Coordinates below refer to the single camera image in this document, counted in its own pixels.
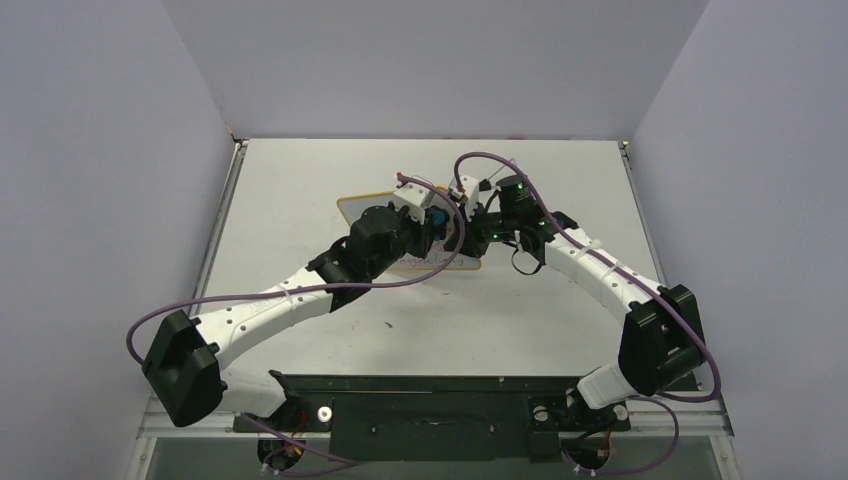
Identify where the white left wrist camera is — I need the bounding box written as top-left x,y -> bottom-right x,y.
391,172 -> 435,225

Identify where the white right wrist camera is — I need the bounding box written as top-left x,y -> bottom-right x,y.
448,175 -> 481,221

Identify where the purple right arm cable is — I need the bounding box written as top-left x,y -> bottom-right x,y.
453,152 -> 722,478

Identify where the blue whiteboard eraser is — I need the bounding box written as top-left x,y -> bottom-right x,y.
427,206 -> 450,241

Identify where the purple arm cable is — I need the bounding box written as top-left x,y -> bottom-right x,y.
453,152 -> 722,478
125,173 -> 468,478

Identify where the yellow framed whiteboard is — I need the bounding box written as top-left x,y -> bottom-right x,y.
336,191 -> 482,272

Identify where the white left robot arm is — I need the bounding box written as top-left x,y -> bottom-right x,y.
141,203 -> 450,430

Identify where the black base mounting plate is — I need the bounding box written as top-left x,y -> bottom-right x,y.
234,374 -> 637,462

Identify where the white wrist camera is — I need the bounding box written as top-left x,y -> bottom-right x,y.
391,172 -> 435,225
448,175 -> 481,221

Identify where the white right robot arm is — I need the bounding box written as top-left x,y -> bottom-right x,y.
448,174 -> 715,427

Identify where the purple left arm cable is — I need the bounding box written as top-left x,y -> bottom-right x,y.
125,173 -> 468,478

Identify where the aluminium front rail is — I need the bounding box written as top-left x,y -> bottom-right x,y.
135,390 -> 735,440

